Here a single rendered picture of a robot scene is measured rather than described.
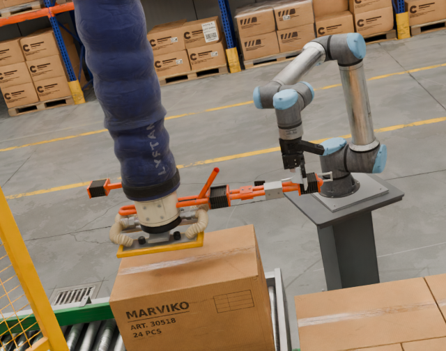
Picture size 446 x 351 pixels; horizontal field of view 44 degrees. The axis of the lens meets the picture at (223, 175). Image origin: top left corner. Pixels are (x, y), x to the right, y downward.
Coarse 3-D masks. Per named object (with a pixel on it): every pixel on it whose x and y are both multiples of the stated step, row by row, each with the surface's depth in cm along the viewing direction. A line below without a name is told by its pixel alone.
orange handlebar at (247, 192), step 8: (112, 184) 246; (120, 184) 245; (288, 184) 217; (296, 184) 216; (320, 184) 212; (232, 192) 219; (240, 192) 215; (248, 192) 214; (256, 192) 214; (264, 192) 214; (192, 200) 217; (200, 200) 216; (120, 208) 222; (128, 208) 223
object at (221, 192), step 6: (216, 186) 222; (222, 186) 221; (228, 186) 219; (210, 192) 219; (216, 192) 218; (222, 192) 217; (228, 192) 214; (210, 198) 213; (216, 198) 213; (222, 198) 213; (228, 198) 214; (210, 204) 215; (216, 204) 215; (222, 204) 214
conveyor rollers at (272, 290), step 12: (276, 300) 262; (276, 312) 253; (96, 324) 275; (108, 324) 271; (276, 324) 246; (0, 336) 285; (24, 336) 277; (36, 336) 275; (72, 336) 269; (84, 336) 267; (108, 336) 264; (120, 336) 261; (276, 336) 238; (24, 348) 272; (72, 348) 264; (84, 348) 259; (120, 348) 253; (276, 348) 231
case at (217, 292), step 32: (160, 256) 240; (192, 256) 234; (224, 256) 229; (256, 256) 225; (128, 288) 223; (160, 288) 218; (192, 288) 215; (224, 288) 215; (256, 288) 215; (128, 320) 221; (160, 320) 221; (192, 320) 221; (224, 320) 221; (256, 320) 221
